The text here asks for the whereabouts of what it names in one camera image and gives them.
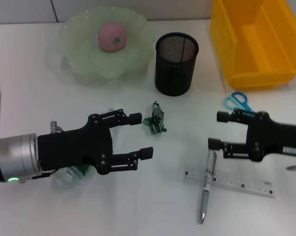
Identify clear plastic water bottle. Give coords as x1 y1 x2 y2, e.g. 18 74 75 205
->
50 106 124 189

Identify black mesh pen holder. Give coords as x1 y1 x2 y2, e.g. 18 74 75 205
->
154 32 200 97

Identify translucent green fruit plate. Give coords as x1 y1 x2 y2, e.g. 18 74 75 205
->
57 6 155 86

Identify clear plastic ruler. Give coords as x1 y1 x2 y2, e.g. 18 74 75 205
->
183 165 276 199

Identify green plastic wrapper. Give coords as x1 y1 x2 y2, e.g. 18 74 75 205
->
142 100 169 135

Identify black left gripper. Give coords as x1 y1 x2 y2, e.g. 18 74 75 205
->
37 109 154 176

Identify left gripper cable with plug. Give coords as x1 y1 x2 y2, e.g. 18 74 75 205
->
17 120 65 184

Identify pink toy peach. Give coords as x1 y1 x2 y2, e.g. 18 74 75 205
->
97 21 127 52

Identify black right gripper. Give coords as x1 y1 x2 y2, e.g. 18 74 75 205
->
207 108 296 163

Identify yellow plastic bin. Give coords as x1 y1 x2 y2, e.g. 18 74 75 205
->
209 0 296 90

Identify blue scissors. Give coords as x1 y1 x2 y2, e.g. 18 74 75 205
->
223 91 256 117

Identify silver ballpoint pen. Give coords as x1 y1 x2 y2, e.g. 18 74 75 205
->
199 149 217 224

